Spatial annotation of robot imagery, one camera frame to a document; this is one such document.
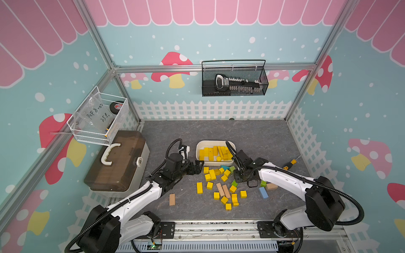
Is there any long yellow block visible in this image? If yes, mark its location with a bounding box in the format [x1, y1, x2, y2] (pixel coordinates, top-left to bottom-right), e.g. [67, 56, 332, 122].
[199, 149, 205, 161]
[208, 148, 214, 161]

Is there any yellow cylinder block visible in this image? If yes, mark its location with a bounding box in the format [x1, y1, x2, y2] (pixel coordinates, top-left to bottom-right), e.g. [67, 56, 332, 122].
[213, 146, 218, 157]

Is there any small yellow cube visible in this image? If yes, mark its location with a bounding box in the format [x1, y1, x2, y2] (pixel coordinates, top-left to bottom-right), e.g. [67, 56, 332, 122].
[226, 150, 233, 161]

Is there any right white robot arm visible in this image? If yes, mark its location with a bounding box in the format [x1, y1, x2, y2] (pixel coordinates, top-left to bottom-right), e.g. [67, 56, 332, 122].
[225, 141, 365, 237]

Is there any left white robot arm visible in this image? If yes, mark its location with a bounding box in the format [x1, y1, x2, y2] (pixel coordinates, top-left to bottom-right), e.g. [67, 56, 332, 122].
[64, 138, 204, 253]

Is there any large yellow front block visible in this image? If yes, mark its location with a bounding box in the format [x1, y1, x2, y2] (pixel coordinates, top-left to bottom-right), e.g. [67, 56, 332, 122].
[196, 182, 204, 194]

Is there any white plastic tub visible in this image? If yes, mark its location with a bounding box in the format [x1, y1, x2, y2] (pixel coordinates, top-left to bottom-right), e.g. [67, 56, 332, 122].
[196, 140, 236, 167]

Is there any yellow cube block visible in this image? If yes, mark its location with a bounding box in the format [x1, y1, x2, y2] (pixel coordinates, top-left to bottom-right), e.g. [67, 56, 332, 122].
[207, 182, 214, 190]

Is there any light blue block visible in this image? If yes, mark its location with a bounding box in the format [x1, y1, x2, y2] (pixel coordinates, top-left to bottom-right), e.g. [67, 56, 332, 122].
[259, 187, 269, 199]

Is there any tan wooden cube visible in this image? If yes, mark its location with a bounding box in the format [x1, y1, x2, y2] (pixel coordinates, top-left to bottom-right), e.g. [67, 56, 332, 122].
[265, 183, 278, 191]

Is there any left natural wooden plank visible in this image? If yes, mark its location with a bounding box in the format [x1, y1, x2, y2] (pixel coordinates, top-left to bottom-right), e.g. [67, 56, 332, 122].
[216, 183, 225, 197]

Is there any natural wooden plank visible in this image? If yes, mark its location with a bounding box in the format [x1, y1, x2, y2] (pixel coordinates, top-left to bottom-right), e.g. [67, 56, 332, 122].
[222, 184, 231, 199]
[216, 183, 225, 197]

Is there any yellow arch block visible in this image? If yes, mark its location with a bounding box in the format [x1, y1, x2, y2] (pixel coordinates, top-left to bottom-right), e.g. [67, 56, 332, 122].
[232, 194, 239, 206]

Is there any right natural wooden plank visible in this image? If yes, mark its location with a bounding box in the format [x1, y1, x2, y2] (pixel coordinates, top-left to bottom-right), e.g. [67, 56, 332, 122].
[222, 184, 231, 199]

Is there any flat wooden block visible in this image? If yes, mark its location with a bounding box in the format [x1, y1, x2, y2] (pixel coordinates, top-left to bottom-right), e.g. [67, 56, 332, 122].
[169, 194, 176, 206]

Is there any yellow black screwdriver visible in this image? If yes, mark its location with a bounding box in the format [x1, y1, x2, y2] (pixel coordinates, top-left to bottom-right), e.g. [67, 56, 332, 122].
[283, 155, 301, 170]

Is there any socket wrench set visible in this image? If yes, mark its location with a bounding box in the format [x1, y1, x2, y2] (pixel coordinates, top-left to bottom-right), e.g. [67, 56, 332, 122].
[214, 74, 262, 94]

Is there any black tape roll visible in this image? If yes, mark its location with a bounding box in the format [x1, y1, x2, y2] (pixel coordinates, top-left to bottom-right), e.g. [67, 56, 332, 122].
[109, 101, 124, 115]

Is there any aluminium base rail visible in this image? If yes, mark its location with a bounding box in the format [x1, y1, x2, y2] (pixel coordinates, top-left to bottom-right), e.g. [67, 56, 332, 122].
[85, 219, 320, 253]

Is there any brown toolbox with white handle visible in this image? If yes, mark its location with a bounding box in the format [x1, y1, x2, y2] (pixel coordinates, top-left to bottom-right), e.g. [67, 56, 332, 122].
[84, 130, 150, 198]

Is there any black wire mesh basket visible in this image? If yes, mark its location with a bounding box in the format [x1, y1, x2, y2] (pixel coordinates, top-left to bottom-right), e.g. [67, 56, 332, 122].
[201, 60, 269, 97]

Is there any clear wall-mounted bin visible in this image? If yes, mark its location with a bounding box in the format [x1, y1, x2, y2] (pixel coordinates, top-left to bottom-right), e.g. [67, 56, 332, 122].
[67, 86, 129, 146]

